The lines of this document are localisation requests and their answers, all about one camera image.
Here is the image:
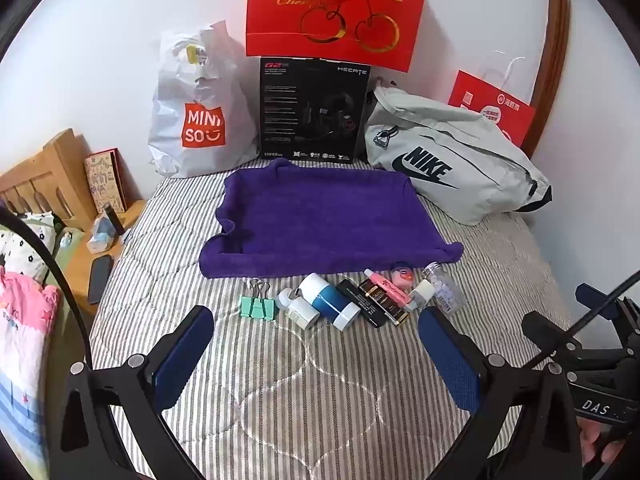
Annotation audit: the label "clear pill bottle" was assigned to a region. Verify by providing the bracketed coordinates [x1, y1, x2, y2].
[422, 262, 467, 315]

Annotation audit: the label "pink tube white cap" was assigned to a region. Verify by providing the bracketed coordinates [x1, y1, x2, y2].
[364, 268, 416, 312]

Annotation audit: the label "red gift bag gold print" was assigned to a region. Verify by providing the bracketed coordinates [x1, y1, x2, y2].
[245, 0, 431, 73]

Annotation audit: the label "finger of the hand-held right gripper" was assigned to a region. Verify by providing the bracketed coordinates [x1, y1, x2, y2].
[575, 282, 640, 343]
[521, 311, 623, 361]

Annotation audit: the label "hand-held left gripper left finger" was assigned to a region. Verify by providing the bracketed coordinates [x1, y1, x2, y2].
[47, 305, 216, 480]

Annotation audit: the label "red paper bag white handles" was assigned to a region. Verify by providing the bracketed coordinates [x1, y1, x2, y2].
[447, 50, 536, 153]

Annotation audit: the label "black cable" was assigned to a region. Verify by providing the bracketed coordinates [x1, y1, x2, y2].
[0, 205, 93, 376]
[530, 269, 640, 368]

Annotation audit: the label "green binder clip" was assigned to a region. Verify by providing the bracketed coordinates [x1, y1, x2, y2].
[257, 278, 279, 321]
[240, 279, 261, 320]

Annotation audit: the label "white plastic shopping bag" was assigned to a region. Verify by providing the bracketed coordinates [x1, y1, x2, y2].
[146, 21, 261, 179]

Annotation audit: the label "blue tissue pack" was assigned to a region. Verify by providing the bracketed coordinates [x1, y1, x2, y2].
[86, 210, 121, 253]

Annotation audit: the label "striped quilt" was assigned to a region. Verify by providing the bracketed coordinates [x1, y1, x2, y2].
[90, 160, 586, 480]

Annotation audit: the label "person's right hand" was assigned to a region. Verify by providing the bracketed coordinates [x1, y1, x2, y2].
[577, 415, 626, 467]

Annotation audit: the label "grey sling bag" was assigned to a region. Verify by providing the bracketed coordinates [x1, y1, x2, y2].
[364, 85, 553, 226]

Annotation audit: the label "white dotted pillow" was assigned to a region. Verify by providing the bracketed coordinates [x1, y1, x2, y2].
[0, 212, 56, 286]

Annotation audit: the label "black headset box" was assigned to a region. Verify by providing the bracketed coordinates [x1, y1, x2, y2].
[259, 56, 371, 166]

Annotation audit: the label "wooden headboard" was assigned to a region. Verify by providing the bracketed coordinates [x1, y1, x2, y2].
[0, 128, 96, 231]

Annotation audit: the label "black smartphone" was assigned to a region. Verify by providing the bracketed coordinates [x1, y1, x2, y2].
[87, 255, 115, 306]

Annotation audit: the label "small white bottle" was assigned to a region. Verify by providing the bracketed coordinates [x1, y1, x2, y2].
[277, 287, 321, 330]

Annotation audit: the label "patterned notebook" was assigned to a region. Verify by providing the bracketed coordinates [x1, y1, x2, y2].
[84, 147, 128, 216]

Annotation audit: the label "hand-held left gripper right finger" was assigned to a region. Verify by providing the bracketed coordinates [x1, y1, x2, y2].
[418, 306, 584, 480]

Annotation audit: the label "blue and white container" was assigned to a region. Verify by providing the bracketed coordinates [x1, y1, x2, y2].
[297, 272, 360, 332]

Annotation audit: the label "black and gold tube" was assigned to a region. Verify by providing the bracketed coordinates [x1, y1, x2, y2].
[357, 280, 408, 326]

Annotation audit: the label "brown wooden frame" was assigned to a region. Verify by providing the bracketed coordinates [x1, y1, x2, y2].
[520, 0, 573, 161]

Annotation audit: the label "small black stick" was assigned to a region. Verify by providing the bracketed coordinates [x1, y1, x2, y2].
[106, 205, 126, 237]

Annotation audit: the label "wooden nightstand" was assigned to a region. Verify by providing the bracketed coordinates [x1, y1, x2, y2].
[50, 199, 148, 318]

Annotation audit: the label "purple towel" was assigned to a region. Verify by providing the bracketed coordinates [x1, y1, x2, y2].
[198, 157, 465, 279]

